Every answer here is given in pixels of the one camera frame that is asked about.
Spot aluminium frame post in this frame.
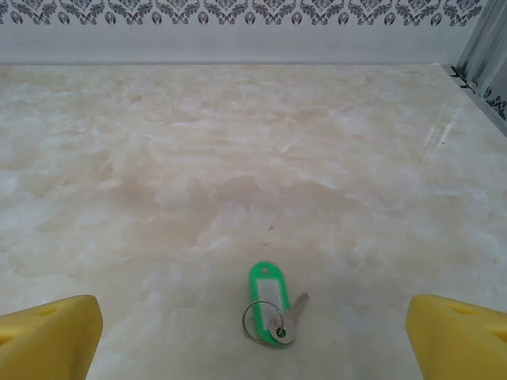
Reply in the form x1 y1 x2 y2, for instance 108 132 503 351
451 0 507 122

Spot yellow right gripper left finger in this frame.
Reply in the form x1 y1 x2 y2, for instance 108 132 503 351
0 294 105 380

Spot silver key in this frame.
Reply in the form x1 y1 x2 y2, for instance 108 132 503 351
268 291 311 344

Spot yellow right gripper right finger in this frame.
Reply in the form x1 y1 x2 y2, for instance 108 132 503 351
406 293 507 380

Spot small metal split ring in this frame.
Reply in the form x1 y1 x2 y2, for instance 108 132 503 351
240 299 286 344

